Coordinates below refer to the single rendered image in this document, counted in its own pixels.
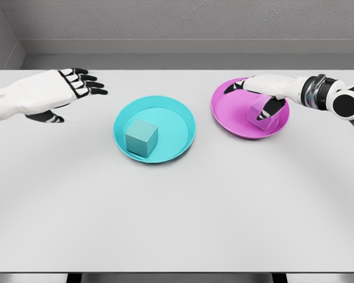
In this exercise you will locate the magenta plate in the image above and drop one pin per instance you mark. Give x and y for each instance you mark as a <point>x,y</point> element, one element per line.
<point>233,112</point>

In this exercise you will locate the cyan block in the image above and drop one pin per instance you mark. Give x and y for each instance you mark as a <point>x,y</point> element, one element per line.
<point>141,137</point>

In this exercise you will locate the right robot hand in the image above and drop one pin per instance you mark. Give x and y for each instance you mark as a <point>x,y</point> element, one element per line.
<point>264,84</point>

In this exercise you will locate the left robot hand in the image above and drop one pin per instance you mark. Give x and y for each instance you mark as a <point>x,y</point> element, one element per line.
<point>47,91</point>

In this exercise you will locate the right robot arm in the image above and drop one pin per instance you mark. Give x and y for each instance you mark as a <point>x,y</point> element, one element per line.
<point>327,94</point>

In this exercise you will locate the cyan plate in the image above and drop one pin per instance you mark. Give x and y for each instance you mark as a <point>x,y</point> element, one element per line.
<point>154,129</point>

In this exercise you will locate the magenta block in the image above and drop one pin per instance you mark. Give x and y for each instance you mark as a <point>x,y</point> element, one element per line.
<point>261,113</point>

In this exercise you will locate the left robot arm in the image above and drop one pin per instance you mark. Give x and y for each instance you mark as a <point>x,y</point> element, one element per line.
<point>1,101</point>

